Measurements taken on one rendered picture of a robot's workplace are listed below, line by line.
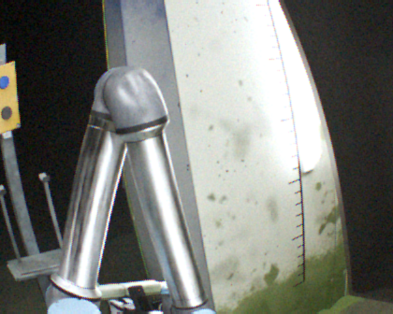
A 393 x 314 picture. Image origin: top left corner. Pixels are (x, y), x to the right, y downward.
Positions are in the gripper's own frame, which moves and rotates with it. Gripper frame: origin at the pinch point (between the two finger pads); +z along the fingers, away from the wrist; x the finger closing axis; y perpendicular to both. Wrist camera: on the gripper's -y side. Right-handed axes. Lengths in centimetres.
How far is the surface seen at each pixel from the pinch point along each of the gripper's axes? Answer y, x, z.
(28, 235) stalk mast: -9.7, -8.0, 47.3
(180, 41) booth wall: -84, 38, 16
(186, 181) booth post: -35, 44, 14
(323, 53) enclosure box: -82, 48, -40
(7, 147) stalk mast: -44, -17, 50
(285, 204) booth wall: -25, 88, 3
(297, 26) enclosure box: -89, 36, -38
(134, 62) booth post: -75, 22, 20
